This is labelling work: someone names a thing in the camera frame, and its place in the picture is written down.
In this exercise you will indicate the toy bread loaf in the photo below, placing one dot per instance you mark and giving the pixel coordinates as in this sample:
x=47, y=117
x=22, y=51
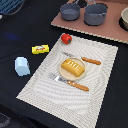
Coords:
x=73, y=67

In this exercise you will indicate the yellow butter box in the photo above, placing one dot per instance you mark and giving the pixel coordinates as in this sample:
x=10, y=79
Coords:
x=40, y=49

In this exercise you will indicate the red toy pepper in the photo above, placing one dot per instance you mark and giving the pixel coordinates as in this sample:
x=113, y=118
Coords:
x=66, y=38

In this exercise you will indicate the light blue cup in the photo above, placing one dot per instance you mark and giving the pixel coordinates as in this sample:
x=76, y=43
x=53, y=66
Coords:
x=22, y=66

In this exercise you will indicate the round wooden plate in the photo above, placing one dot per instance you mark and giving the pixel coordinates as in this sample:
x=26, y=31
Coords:
x=68, y=76

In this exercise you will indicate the white woven placemat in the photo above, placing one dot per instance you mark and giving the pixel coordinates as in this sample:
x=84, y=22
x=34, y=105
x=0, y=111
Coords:
x=77, y=107

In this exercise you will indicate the small grey pot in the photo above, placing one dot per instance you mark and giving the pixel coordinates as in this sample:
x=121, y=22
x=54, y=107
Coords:
x=70, y=11

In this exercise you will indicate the brown wooden board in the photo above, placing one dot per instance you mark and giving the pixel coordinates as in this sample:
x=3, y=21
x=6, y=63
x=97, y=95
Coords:
x=109, y=29

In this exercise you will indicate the large grey pot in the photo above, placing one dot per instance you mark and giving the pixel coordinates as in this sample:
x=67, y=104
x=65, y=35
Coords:
x=95, y=13

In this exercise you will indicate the beige bowl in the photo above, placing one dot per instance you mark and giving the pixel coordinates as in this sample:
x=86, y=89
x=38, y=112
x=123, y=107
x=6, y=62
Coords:
x=124, y=16

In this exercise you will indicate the blue dish rack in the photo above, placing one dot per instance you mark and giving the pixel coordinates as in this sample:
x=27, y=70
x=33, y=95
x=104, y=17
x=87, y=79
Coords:
x=10, y=7

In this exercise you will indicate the fork with orange handle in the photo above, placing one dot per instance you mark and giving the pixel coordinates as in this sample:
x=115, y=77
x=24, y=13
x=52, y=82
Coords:
x=76, y=85

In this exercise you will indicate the knife with orange handle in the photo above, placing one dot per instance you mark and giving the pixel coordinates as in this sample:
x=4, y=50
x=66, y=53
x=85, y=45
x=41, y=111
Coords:
x=83, y=58

